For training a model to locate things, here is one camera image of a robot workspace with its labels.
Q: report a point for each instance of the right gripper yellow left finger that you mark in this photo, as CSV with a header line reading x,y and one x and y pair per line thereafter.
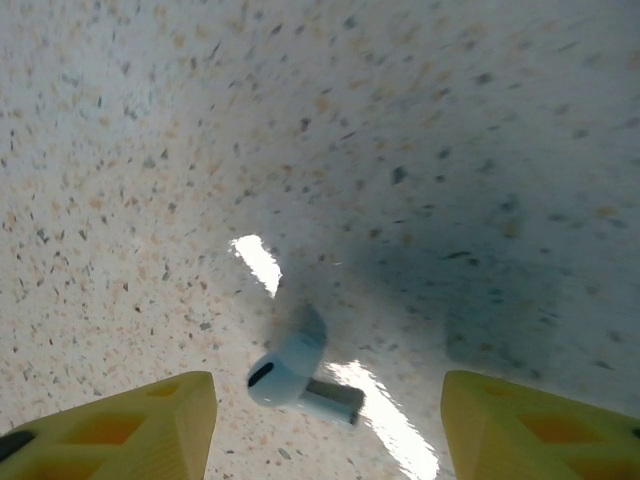
x,y
150,440

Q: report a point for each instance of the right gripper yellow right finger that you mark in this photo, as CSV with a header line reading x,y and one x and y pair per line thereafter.
x,y
525,440

